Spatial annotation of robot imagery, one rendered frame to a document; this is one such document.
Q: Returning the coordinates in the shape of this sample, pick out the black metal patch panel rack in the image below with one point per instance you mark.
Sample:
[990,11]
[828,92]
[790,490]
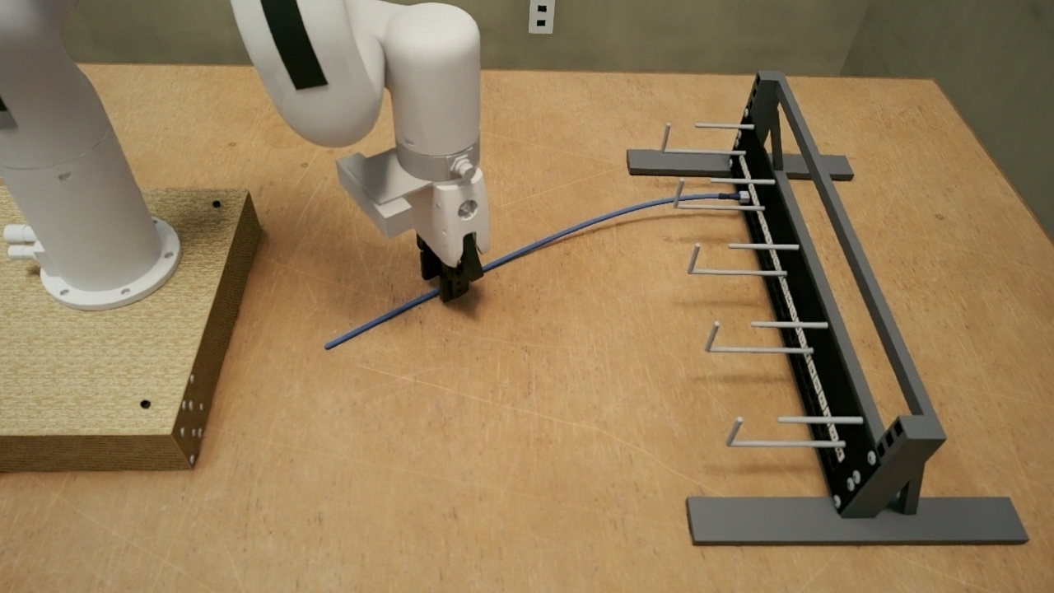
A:
[862,475]

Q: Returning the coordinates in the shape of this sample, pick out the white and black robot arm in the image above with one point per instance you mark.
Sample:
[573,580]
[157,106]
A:
[62,162]

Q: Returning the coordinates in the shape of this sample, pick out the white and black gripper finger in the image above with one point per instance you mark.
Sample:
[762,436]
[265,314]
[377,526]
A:
[430,262]
[454,282]

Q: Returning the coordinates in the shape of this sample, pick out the blue cable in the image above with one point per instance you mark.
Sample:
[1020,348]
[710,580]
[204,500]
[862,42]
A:
[519,252]

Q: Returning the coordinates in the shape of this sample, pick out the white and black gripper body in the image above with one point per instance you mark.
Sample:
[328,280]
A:
[443,213]

